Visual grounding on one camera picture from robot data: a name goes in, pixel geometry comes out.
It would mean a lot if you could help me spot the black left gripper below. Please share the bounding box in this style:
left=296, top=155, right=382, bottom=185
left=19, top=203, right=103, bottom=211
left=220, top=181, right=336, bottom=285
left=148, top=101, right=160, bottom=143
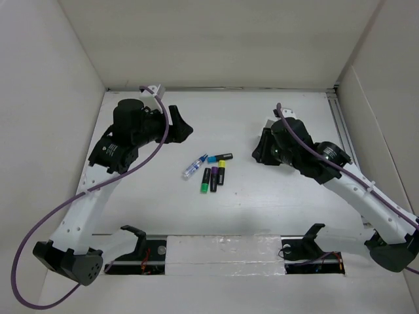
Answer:
left=133, top=105, right=192, bottom=148

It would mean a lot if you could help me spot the yellow cap highlighter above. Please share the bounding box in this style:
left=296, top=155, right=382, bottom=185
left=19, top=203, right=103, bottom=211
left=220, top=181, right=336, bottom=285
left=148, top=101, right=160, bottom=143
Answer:
left=217, top=160, right=226, bottom=186

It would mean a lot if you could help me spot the blue cap highlighter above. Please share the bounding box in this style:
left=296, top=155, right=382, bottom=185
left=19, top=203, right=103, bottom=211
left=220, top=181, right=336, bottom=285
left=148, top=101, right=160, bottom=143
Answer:
left=207, top=153, right=233, bottom=164

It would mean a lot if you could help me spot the purple cap highlighter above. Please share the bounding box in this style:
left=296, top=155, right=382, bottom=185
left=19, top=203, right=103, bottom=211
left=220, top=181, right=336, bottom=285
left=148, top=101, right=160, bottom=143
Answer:
left=210, top=167, right=218, bottom=192

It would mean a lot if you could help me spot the green cap highlighter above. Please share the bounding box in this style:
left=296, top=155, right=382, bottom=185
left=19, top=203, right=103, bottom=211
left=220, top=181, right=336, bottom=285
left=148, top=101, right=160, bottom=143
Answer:
left=200, top=167, right=211, bottom=194

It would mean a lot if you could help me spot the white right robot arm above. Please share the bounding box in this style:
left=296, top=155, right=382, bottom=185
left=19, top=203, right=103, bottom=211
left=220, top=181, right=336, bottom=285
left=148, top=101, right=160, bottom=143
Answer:
left=252, top=117, right=418, bottom=273

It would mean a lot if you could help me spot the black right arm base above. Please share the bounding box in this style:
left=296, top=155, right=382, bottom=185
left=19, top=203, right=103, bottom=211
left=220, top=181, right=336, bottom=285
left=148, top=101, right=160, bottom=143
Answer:
left=278, top=223, right=345, bottom=275

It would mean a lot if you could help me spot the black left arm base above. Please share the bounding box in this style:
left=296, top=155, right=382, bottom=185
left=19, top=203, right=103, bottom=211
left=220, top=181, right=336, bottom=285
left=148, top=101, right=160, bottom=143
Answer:
left=103, top=225, right=167, bottom=275

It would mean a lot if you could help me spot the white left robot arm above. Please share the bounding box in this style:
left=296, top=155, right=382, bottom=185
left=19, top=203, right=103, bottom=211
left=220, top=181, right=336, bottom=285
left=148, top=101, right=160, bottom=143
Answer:
left=33, top=99, right=193, bottom=286

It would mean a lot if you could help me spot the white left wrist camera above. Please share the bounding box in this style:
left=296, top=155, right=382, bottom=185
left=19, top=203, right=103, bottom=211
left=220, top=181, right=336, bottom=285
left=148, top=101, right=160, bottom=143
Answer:
left=139, top=84, right=166, bottom=99

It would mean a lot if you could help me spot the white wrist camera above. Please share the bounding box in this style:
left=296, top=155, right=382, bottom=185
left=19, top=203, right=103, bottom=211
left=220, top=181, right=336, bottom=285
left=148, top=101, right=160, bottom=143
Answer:
left=274, top=108, right=297, bottom=119
left=139, top=84, right=166, bottom=99

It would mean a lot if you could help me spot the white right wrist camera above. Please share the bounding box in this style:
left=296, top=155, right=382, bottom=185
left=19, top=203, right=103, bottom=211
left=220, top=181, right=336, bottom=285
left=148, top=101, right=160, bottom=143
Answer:
left=274, top=108, right=297, bottom=119

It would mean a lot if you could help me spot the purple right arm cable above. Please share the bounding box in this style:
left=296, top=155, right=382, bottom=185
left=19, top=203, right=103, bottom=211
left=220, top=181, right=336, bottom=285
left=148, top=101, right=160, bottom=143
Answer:
left=276, top=102, right=419, bottom=275

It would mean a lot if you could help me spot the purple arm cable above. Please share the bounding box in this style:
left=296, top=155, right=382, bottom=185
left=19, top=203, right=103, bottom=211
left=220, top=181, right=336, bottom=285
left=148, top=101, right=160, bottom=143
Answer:
left=12, top=85, right=171, bottom=310
left=276, top=102, right=419, bottom=275

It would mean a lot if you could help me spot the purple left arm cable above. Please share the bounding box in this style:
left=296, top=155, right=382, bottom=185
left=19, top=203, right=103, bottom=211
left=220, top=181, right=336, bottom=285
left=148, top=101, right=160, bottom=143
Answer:
left=12, top=85, right=171, bottom=310

